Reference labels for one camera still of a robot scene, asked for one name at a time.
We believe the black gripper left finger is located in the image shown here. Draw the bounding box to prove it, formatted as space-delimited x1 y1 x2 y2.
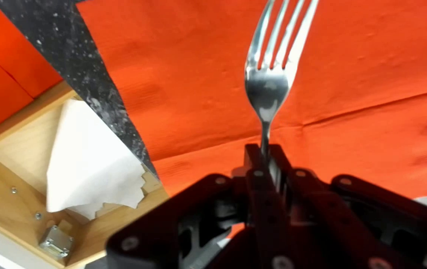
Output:
244 143 265 200

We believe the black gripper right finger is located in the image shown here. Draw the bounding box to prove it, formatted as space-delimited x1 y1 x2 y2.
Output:
269 143 292 197

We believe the silver metal fork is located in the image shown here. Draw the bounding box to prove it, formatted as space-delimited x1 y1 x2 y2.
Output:
244 0 321 156

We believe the wooden drawer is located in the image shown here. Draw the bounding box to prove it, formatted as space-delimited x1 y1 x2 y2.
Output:
0 82 168 269

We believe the orange napkin on counter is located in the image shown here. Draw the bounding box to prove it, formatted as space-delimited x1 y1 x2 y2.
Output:
0 0 427 200

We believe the white paper napkin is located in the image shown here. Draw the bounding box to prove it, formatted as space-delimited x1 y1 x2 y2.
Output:
47 100 145 219

